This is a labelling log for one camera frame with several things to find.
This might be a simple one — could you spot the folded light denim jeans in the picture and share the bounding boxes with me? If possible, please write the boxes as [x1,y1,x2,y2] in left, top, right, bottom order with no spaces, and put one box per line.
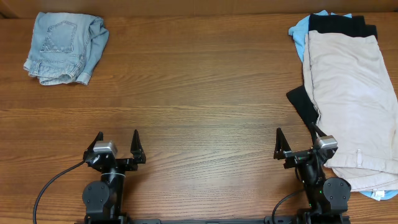
[24,12,109,85]

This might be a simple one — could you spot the beige khaki shorts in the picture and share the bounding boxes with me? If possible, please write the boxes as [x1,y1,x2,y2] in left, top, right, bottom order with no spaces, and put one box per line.
[303,30,397,191]

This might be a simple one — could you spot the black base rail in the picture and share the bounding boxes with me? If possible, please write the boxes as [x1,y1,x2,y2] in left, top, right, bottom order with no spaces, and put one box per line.
[76,216,351,224]

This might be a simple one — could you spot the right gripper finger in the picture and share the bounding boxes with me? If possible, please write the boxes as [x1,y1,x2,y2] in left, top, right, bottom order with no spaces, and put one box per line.
[309,122,326,143]
[274,128,292,160]

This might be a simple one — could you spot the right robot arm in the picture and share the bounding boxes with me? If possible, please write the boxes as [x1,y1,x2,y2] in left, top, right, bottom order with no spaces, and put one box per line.
[271,123,351,224]

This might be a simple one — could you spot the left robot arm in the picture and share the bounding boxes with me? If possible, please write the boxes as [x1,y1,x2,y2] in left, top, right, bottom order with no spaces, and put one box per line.
[82,130,146,224]

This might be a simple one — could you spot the black garment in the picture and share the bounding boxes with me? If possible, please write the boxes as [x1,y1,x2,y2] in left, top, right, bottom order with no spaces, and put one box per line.
[286,11,377,128]

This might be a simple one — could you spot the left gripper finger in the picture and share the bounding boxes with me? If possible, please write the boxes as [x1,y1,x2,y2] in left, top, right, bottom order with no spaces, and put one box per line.
[83,131,103,156]
[130,129,146,164]

